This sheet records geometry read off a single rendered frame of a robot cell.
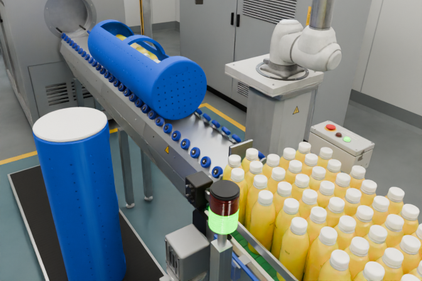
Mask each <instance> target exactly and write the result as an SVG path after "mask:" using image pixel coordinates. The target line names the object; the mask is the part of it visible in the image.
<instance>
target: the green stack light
mask: <svg viewBox="0 0 422 281"><path fill-rule="evenodd" d="M238 215H239V210H238V212H237V213H235V214H234V215H231V216H219V215H216V214H214V213H213V212H211V210H210V208H209V213H208V225H209V227H210V229H211V230H212V231H214V232H216V233H219V234H229V233H232V232H233V231H235V230H236V228H237V224H238Z"/></svg>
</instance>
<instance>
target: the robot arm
mask: <svg viewBox="0 0 422 281"><path fill-rule="evenodd" d="M195 4H203V0H195ZM334 5H335V0H312V4H311V13H310V22H309V25H308V26H307V27H306V28H305V29H303V27H302V25H301V23H299V22H298V21H297V20H294V19H284V20H281V21H280V22H279V23H278V24H277V25H276V27H275V29H274V31H273V34H272V38H271V45H270V52H269V58H264V59H263V63H265V64H266V65H264V66H261V67H260V70H263V71H266V72H269V73H272V74H274V75H277V76H279V77H281V78H285V79H287V78H289V77H291V76H293V75H296V74H298V73H301V72H304V71H305V69H304V68H307V69H309V70H313V71H316V72H325V71H330V70H333V69H335V68H336V67H337V66H338V64H339V63H340V60H341V58H342V51H341V49H340V46H339V45H338V44H337V40H336V37H335V32H334V30H333V28H332V27H331V23H332V16H333V9H334ZM298 65H299V66H302V67H304V68H302V67H299V66H298Z"/></svg>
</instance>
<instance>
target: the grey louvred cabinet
mask: <svg viewBox="0 0 422 281"><path fill-rule="evenodd" d="M371 2H372V0H335V5H334V9H333V16H332V23H331V27H332V28H333V30H334V32H335V37H336V40H337V44H338V45H339V46H340V49H341V51H342V58H341V60H340V63H339V64H338V66H337V67H336V68H335V69H333V70H330V71H325V72H323V73H324V76H323V81H322V82H321V85H319V86H318V88H317V89H316V90H312V91H311V98H310V104H309V109H308V116H307V120H306V127H305V133H304V138H303V142H307V143H308V140H309V136H310V129H311V127H312V126H314V125H317V124H321V123H322V122H326V121H328V120H329V121H331V122H333V123H335V124H337V125H339V126H341V127H343V124H344V119H345V114H346V111H347V106H348V102H349V98H350V93H351V89H352V84H353V81H354V76H355V71H356V68H357V62H358V59H359V54H360V49H361V46H362V41H363V37H364V33H365V27H366V24H367V19H368V16H369V11H370V8H371ZM311 4H312V0H203V4H195V0H180V56H183V57H185V58H188V59H190V60H191V61H194V62H195V63H197V64H198V65H199V66H200V67H201V68H202V69H203V71H204V73H205V76H206V79H207V90H208V91H209V92H211V93H213V94H215V95H216V96H218V97H220V98H222V99H223V100H225V101H226V102H228V103H230V104H232V105H234V106H235V107H237V108H238V109H241V110H242V111H244V112H245V113H247V101H248V93H249V85H247V84H245V83H243V82H241V81H239V80H237V79H235V78H232V77H230V76H228V75H226V74H225V65H226V64H229V63H233V62H237V61H241V60H246V59H250V58H254V57H257V56H262V55H267V54H269V52H270V45H271V38H272V34H273V31H274V29H275V27H276V25H277V24H278V23H279V22H280V21H281V20H284V19H294V20H297V21H298V22H299V23H301V25H302V27H303V29H305V28H306V27H307V26H308V25H309V22H310V13H311Z"/></svg>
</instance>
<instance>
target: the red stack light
mask: <svg viewBox="0 0 422 281"><path fill-rule="evenodd" d="M239 201H240V195H239V196H238V197H237V198H236V199H233V200H230V201H221V200H218V199H216V198H214V197H213V196H212V195H211V194H209V208H210V210H211V212H213V213H214V214H216V215H219V216H231V215H234V214H235V213H237V212H238V210H239Z"/></svg>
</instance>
